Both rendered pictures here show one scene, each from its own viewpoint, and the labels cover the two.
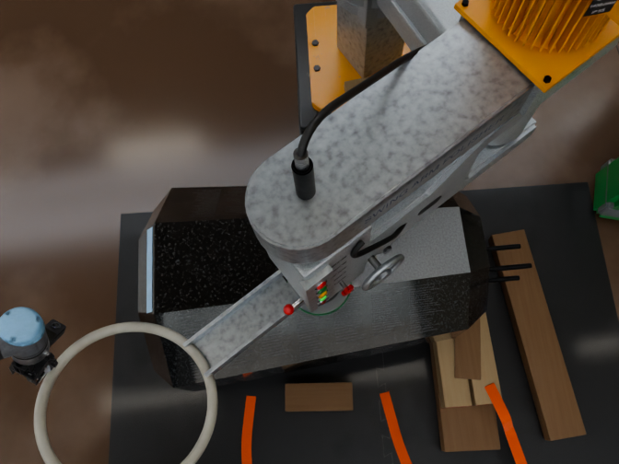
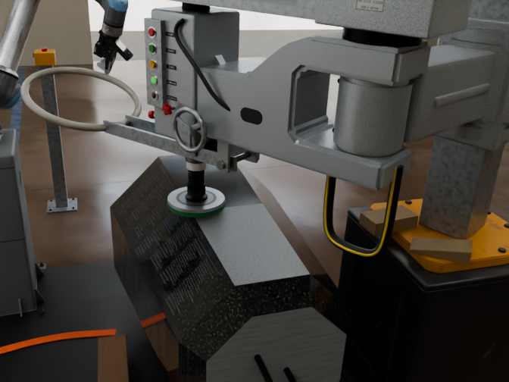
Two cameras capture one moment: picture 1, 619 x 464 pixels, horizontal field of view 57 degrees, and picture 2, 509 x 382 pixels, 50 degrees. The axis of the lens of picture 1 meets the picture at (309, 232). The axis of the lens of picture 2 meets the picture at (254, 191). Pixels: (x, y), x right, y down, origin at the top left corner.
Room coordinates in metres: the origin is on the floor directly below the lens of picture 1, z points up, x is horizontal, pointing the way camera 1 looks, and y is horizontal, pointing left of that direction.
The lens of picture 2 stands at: (-0.09, -1.78, 1.74)
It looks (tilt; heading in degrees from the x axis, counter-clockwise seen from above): 24 degrees down; 67
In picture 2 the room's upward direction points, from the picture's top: 3 degrees clockwise
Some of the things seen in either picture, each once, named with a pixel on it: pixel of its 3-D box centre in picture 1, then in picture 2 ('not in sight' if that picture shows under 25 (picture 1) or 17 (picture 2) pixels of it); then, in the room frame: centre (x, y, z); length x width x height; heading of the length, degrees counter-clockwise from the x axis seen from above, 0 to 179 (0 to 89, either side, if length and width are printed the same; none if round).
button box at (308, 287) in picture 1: (318, 289); (156, 64); (0.31, 0.00, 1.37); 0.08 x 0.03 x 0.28; 119
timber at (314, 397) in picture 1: (319, 397); (113, 369); (0.10, 0.07, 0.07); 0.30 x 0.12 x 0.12; 82
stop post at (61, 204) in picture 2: not in sight; (54, 133); (0.02, 1.90, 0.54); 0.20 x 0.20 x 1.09; 85
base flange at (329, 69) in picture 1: (368, 53); (450, 228); (1.37, -0.35, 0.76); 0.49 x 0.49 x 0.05; 85
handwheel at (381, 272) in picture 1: (375, 262); (196, 127); (0.39, -0.17, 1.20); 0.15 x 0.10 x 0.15; 119
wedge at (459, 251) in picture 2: not in sight; (440, 245); (1.18, -0.50, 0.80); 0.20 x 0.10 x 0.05; 136
